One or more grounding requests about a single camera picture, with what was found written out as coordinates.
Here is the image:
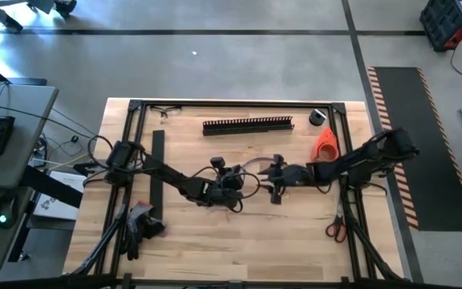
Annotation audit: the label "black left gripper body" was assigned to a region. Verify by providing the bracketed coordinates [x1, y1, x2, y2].
[205, 155, 247, 213]

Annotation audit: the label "black grey red work gloves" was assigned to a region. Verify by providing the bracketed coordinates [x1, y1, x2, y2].
[120, 200, 168, 261]

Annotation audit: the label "black computer mouse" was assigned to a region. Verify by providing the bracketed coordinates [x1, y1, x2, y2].
[0, 194, 19, 230]

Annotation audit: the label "red handled scissors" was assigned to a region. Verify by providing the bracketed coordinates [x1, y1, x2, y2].
[325, 202, 348, 244]

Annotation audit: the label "black slotted cable duct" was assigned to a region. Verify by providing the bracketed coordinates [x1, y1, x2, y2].
[201, 116, 295, 136]

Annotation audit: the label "clear safety glasses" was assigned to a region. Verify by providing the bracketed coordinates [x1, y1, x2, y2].
[148, 104, 183, 120]

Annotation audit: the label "orange tape dispenser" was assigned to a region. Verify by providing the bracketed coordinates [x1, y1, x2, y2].
[310, 126, 341, 163]

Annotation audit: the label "black red tool crate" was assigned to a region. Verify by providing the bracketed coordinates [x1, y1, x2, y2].
[419, 0, 462, 52]

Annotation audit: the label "long black strip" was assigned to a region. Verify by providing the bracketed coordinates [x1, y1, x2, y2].
[149, 129, 166, 221]

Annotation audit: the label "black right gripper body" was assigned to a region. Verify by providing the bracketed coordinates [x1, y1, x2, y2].
[269, 153, 314, 205]

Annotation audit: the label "grey desk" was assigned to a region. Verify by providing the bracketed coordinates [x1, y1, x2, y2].
[0, 82, 60, 284]

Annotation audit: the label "black tape roll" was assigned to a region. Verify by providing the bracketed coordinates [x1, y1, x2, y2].
[308, 108, 328, 128]

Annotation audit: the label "black orange-striped floor mat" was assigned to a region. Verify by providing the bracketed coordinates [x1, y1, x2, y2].
[367, 66, 462, 233]

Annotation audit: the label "multicolour wire harness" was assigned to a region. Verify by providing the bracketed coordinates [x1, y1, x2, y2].
[241, 155, 277, 172]

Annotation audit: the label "white cardboard box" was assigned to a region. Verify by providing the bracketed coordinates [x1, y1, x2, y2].
[32, 170, 87, 222]

